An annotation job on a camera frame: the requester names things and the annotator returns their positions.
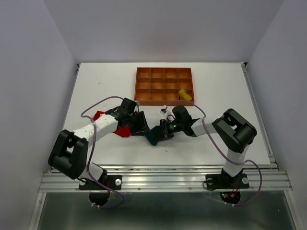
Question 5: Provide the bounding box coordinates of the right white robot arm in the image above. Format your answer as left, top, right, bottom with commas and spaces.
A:
154, 105, 257, 187

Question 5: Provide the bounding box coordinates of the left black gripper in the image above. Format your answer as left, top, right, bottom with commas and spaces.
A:
126, 111, 151, 136

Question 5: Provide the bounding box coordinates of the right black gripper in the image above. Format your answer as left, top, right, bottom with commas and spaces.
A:
153, 118, 184, 142

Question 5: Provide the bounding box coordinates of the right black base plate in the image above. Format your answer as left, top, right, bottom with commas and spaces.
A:
202, 172, 250, 191

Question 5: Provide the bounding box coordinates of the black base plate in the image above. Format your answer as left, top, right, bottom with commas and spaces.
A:
78, 174, 122, 191
202, 172, 250, 191

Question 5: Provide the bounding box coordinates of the yellow bear sock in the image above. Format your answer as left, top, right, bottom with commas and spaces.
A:
178, 89, 193, 101

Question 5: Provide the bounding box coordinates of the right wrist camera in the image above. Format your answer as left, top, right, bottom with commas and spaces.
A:
160, 105, 170, 116

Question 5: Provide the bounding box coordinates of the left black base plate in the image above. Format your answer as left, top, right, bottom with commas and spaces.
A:
78, 174, 122, 191

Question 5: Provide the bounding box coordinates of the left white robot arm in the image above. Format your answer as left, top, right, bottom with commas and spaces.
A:
48, 98, 145, 189

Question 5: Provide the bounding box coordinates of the red sock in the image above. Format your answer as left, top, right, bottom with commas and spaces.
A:
93, 111, 131, 138

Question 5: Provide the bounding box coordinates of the aluminium mounting rail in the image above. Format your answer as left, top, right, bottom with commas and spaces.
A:
39, 163, 292, 193

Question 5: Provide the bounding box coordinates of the orange compartment tray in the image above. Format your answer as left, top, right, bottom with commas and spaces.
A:
134, 67, 195, 106

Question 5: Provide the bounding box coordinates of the teal sock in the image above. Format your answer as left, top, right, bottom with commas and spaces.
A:
144, 126, 164, 146

